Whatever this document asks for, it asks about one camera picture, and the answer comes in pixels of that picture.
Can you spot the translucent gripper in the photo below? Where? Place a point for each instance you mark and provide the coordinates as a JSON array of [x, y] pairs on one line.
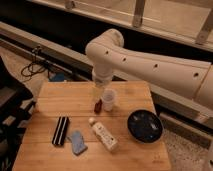
[[99, 88]]

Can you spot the blue cloth mitten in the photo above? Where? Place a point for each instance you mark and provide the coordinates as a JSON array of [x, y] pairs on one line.
[[77, 141]]

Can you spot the black chair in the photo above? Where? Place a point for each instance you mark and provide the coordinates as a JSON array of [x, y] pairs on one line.
[[12, 94]]

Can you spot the white tube bottle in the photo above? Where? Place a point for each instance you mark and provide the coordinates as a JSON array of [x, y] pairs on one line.
[[103, 134]]

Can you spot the blue object on floor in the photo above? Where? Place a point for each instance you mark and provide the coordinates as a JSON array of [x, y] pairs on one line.
[[58, 78]]

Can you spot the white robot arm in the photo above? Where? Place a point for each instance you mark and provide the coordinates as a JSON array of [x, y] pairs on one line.
[[188, 78]]

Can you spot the white ceramic cup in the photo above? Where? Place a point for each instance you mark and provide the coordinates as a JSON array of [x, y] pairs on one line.
[[108, 99]]

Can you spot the dark blue plate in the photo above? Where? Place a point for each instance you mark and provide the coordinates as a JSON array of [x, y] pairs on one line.
[[144, 126]]

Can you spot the black white striped block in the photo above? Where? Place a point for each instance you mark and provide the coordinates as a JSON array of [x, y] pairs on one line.
[[60, 131]]

